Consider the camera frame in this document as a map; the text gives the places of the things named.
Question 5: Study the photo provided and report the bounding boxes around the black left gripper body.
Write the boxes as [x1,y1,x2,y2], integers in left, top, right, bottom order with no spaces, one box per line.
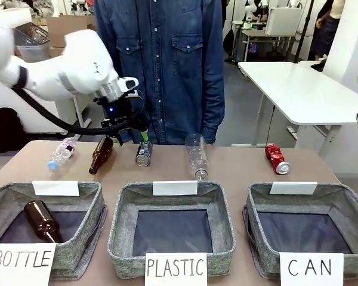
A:
[92,94,150,139]

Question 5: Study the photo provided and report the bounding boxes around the dark aluminium can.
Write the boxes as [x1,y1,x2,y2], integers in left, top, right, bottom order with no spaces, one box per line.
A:
[134,140,154,167]

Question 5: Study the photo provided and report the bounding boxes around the crushed red soda can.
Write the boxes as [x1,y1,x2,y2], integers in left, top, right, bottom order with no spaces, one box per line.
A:
[264,143,291,175]

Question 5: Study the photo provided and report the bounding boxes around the grey fabric basket plastic label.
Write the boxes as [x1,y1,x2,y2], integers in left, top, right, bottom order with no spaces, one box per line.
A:
[107,181,237,280]

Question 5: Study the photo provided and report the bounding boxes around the grey fabric basket bottle label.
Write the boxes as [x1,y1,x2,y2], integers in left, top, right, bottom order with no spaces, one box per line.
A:
[0,181,109,281]

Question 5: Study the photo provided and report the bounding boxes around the grey fabric basket can label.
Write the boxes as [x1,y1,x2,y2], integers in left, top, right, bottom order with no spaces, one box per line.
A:
[242,182,358,280]

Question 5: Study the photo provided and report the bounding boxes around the white paper sign CAN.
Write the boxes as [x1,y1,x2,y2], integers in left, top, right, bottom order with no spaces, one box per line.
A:
[279,251,345,286]

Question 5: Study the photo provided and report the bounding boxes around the brown glass bottle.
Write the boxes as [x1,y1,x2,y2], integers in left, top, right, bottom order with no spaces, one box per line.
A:
[88,136,115,175]
[23,200,64,244]

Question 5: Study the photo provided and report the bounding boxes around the white table leg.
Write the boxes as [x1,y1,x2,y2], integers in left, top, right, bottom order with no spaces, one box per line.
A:
[72,95,92,126]

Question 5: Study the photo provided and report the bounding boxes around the clear capless plastic bottle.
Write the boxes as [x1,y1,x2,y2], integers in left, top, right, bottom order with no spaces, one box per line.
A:
[184,133,210,181]

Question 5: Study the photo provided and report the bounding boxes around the clear plastic water bottle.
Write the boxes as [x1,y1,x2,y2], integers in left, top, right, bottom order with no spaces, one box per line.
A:
[47,137,79,172]

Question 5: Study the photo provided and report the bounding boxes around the blank white card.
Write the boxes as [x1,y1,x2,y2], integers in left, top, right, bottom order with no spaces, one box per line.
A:
[32,180,81,197]
[268,181,319,196]
[152,180,199,197]

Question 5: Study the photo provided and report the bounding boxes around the person in denim shirt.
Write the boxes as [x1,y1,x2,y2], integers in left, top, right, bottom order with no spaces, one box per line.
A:
[94,0,226,146]

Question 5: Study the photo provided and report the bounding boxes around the background person dark clothes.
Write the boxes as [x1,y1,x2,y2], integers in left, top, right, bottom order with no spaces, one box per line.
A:
[308,0,341,62]

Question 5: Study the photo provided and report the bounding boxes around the white desk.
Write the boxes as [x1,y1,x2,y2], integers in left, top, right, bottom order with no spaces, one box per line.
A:
[236,60,358,159]

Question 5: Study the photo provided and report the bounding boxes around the black tripod pole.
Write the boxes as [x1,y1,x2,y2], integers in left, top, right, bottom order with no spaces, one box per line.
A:
[292,0,311,64]

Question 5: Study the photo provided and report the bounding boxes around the white box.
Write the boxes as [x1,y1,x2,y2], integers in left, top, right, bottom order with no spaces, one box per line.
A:
[266,6,303,36]

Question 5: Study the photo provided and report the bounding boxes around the brown cardboard box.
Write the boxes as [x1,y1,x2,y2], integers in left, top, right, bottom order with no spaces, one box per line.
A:
[45,15,98,49]

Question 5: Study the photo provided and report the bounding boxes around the background work table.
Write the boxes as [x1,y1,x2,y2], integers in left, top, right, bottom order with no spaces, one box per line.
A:
[240,29,297,62]

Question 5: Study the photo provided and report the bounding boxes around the clear plastic crate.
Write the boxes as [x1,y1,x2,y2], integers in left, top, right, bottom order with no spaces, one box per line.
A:
[14,21,52,63]

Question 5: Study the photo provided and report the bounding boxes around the black backpack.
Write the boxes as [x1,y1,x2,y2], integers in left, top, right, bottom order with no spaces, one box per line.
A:
[0,103,27,156]

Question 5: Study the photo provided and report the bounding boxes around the black hanging bag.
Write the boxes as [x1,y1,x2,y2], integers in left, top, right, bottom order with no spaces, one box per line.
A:
[223,29,235,55]

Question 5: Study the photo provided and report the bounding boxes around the white paper sign PLASTIC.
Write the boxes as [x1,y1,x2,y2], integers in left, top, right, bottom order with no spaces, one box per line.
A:
[144,252,208,286]

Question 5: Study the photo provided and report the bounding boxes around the white paper sign BOTTLE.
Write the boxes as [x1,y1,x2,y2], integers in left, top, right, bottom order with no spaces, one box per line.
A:
[0,242,58,286]

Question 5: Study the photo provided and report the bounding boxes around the black corrugated cable hose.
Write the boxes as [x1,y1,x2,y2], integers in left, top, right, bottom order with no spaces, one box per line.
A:
[12,85,140,135]

